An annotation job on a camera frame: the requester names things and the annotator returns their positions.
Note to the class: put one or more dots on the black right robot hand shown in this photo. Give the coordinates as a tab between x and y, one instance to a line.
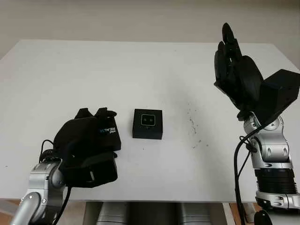
243	79

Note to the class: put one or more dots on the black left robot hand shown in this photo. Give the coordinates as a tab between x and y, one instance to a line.
75	138

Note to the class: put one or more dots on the black RealSense box lid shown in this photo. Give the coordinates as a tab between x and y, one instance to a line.
110	140

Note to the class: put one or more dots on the small silver depth camera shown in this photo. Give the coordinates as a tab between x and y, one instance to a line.
147	120

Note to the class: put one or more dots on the black box base foam insert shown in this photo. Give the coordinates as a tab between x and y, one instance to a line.
140	133

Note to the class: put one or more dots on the grey black robot torso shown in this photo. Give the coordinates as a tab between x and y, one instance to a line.
152	215

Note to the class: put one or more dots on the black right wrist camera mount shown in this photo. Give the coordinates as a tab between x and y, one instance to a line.
279	93

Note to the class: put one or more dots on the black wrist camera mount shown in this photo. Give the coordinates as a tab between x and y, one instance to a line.
279	93
100	173

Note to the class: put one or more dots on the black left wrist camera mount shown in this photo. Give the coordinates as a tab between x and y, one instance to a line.
100	173

